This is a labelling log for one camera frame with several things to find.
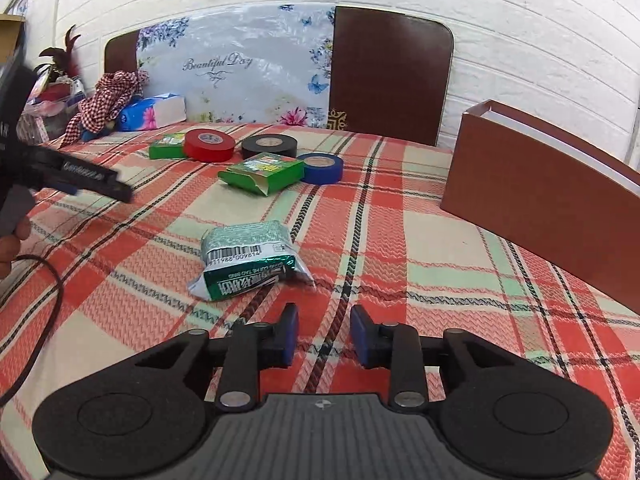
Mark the green foil packet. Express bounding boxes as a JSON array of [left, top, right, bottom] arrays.
[[187, 220, 314, 304]]

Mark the brown wooden headboard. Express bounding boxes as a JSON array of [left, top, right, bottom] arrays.
[[103, 5, 455, 149]]

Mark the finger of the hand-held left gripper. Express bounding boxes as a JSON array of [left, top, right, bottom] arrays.
[[36, 181, 81, 197], [30, 149, 134, 204]]

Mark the black tape roll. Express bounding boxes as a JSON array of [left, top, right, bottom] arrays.
[[242, 133, 299, 162]]

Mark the brown paper box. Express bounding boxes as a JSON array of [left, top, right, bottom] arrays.
[[439, 99, 640, 317]]

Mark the red tape roll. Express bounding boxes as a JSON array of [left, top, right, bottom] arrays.
[[182, 128, 237, 163]]

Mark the blue tape roll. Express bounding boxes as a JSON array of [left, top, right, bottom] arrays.
[[296, 152, 345, 185]]

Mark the plaid blanket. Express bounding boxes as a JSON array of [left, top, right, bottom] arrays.
[[0, 121, 640, 480]]

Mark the red checkered cloth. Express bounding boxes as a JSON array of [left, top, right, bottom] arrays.
[[58, 70, 150, 150]]

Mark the floral plastic bedding bag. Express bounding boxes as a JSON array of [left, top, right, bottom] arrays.
[[135, 3, 336, 129]]

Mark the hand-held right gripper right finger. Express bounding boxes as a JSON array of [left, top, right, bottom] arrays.
[[350, 305, 507, 413]]

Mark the black cable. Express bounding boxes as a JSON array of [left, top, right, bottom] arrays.
[[0, 254, 64, 407]]

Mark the small green cardboard box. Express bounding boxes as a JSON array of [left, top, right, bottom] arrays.
[[148, 132, 190, 161]]

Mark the plastic wrapped gift basket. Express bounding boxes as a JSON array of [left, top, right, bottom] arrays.
[[20, 76, 87, 142]]

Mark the large green cardboard box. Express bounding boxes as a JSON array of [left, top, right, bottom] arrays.
[[217, 152, 306, 196]]

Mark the person's left hand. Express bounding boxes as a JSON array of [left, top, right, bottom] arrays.
[[0, 219, 32, 281]]

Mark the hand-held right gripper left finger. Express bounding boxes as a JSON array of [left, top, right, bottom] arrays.
[[135, 303, 301, 413]]

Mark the blue pink tissue pack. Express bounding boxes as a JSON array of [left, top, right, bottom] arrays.
[[117, 92, 188, 133]]

